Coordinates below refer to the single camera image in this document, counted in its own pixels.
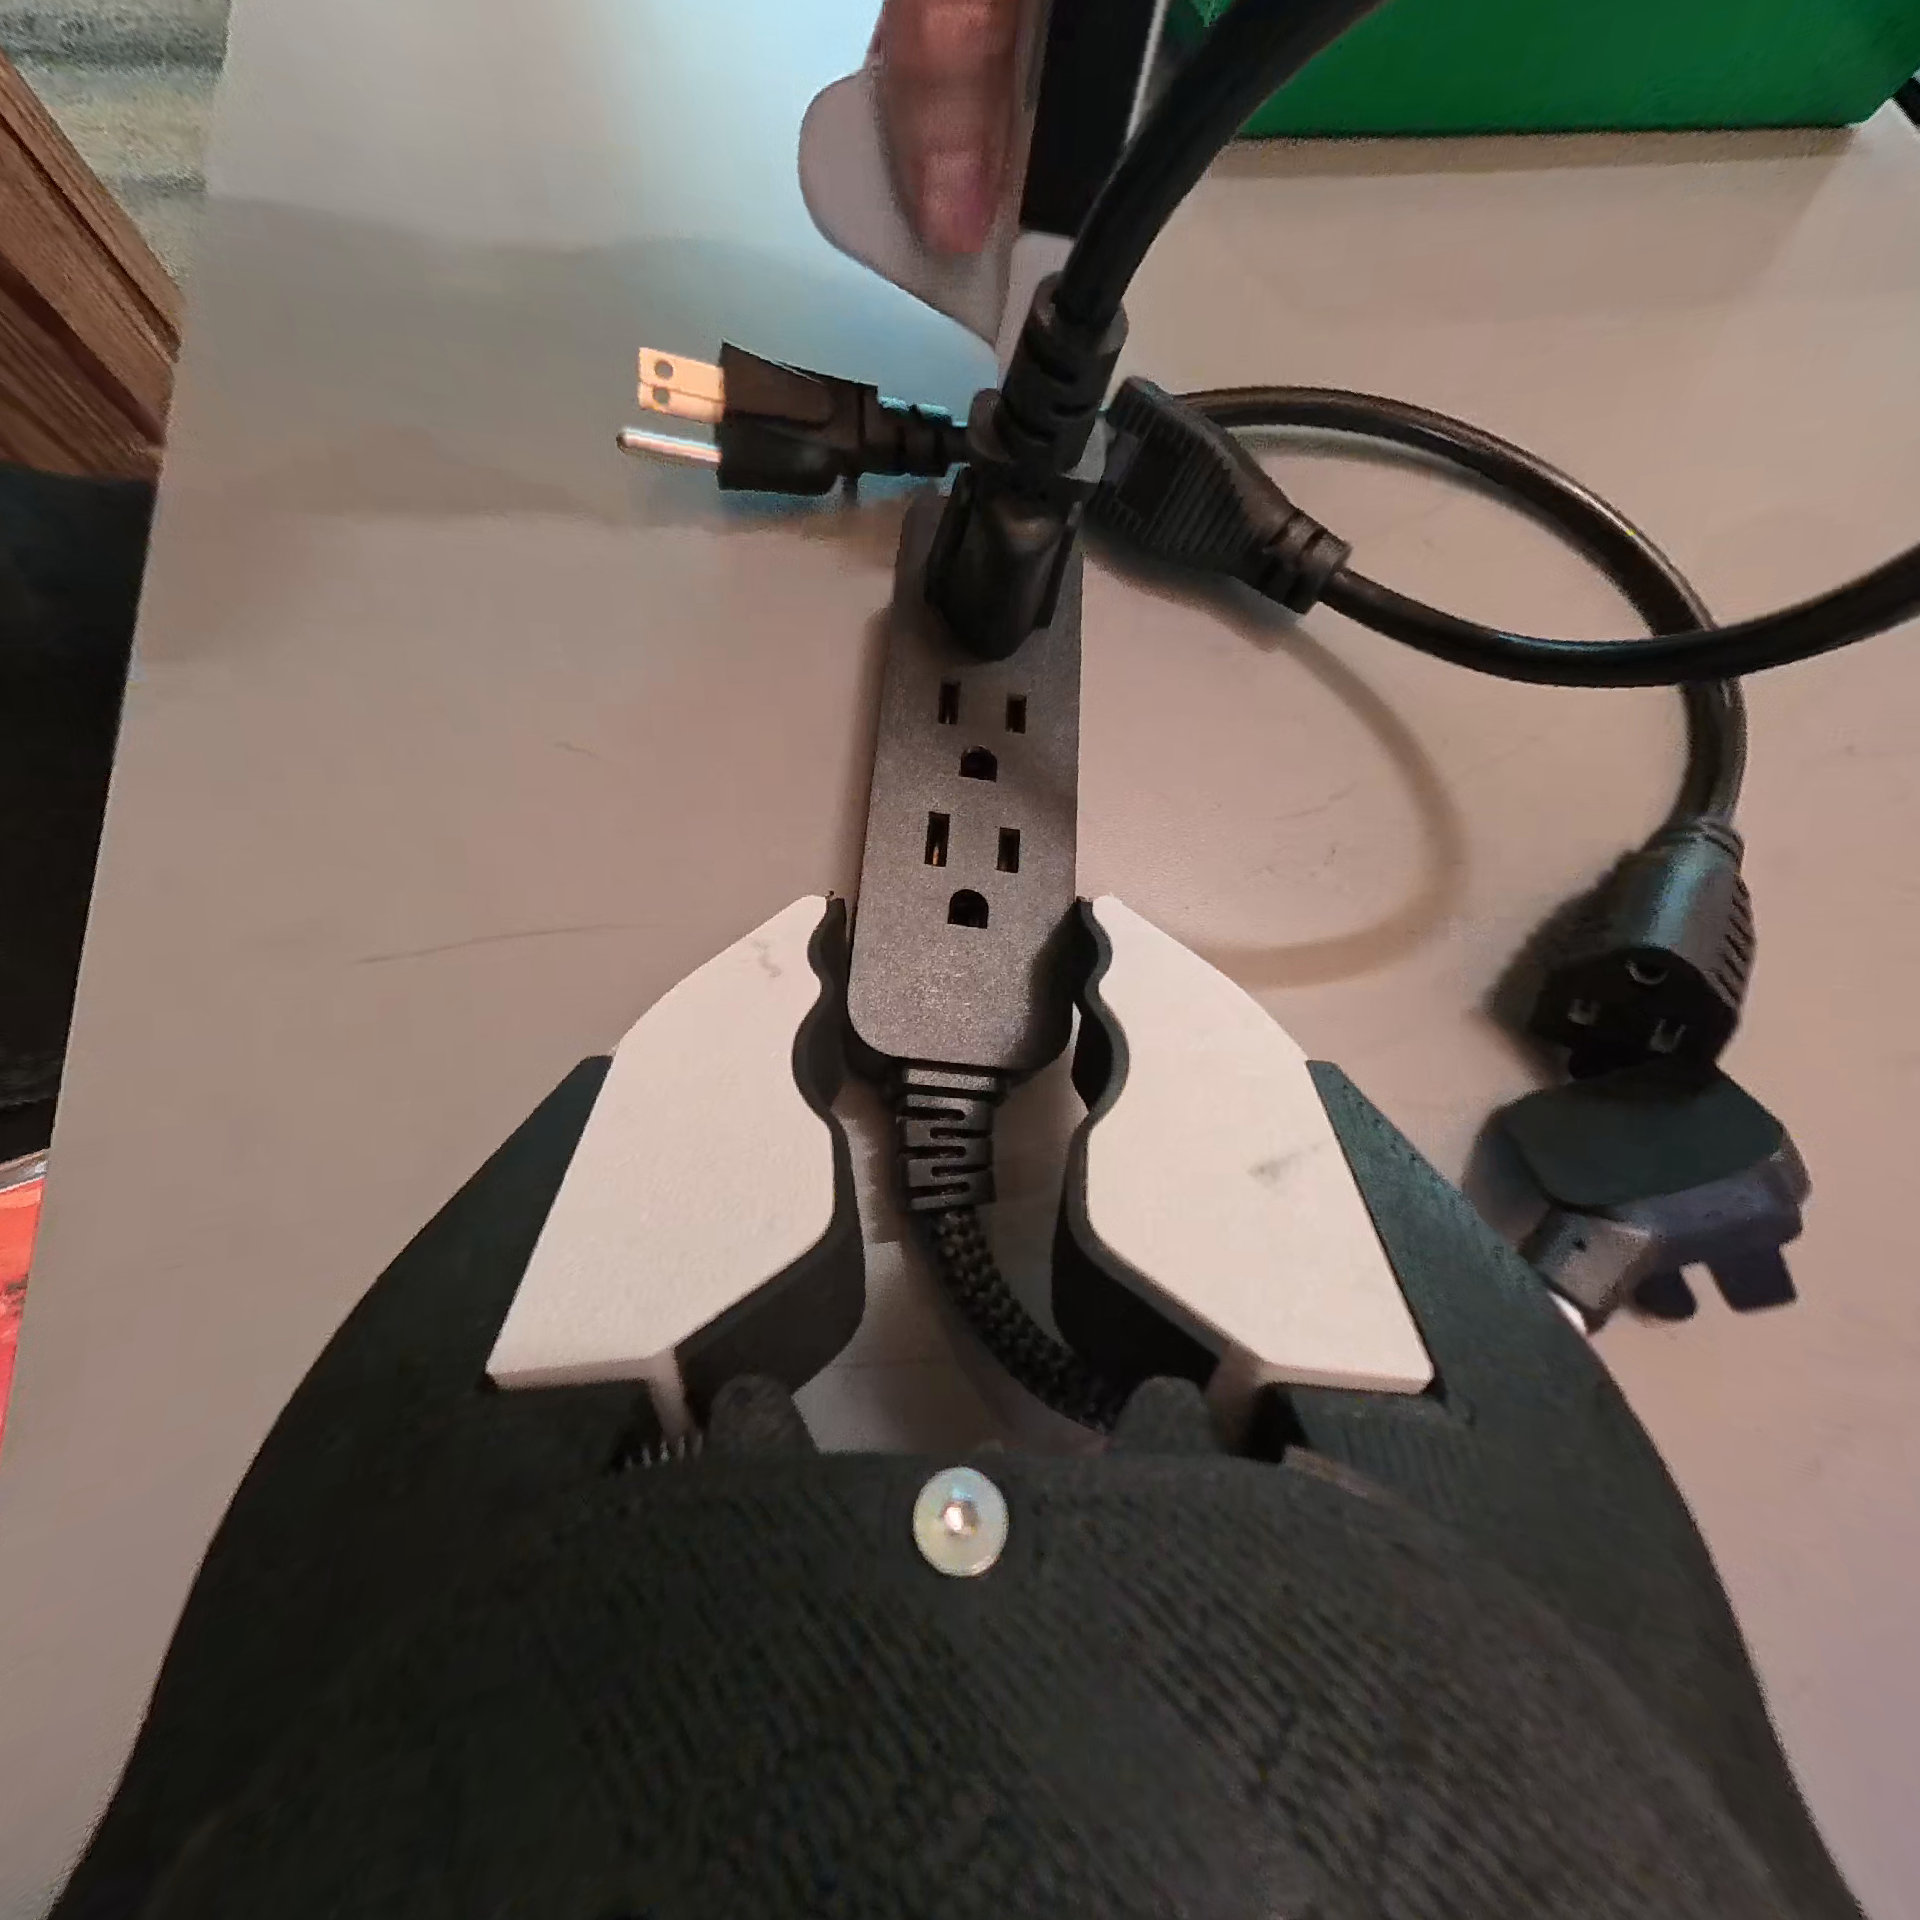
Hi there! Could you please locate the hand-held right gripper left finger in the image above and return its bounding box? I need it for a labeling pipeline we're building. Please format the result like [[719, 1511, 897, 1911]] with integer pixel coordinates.
[[482, 892, 876, 1428]]

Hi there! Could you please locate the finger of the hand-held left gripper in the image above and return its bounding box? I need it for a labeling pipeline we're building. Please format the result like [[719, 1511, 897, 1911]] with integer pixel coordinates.
[[799, 0, 1151, 370], [1135, 0, 1202, 144]]

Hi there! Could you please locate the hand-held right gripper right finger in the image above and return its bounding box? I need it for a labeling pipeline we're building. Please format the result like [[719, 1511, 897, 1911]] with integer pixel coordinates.
[[1050, 894, 1441, 1428]]

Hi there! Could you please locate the black power cable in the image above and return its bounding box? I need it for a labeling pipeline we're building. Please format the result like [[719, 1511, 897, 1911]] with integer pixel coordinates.
[[1171, 383, 1755, 841], [1050, 0, 1920, 692]]

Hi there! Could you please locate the black power strip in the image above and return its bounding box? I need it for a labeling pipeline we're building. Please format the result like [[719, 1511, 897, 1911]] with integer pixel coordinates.
[[841, 494, 1090, 1074]]

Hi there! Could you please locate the black angled plug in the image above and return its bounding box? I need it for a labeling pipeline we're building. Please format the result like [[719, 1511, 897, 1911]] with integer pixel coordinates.
[[1463, 1063, 1815, 1337]]

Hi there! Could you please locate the person's left hand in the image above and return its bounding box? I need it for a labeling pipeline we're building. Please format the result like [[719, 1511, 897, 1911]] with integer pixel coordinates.
[[863, 0, 1022, 254]]

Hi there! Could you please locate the black socket connector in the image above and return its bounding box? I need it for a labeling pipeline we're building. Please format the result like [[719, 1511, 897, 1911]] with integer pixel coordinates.
[[1086, 377, 1352, 610], [1501, 815, 1759, 1081]]

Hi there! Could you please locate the green crate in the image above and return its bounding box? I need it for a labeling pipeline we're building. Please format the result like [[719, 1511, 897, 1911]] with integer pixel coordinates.
[[1201, 0, 1920, 140]]

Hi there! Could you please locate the red printed object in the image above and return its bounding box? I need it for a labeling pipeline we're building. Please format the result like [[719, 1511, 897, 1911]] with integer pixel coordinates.
[[0, 1146, 55, 1450]]

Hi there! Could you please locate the wooden cabinet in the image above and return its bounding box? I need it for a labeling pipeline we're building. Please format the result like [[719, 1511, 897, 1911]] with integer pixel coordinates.
[[0, 52, 186, 482]]

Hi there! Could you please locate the black braided cable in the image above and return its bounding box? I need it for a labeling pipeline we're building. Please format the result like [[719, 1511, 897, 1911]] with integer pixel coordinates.
[[892, 1062, 1129, 1434]]

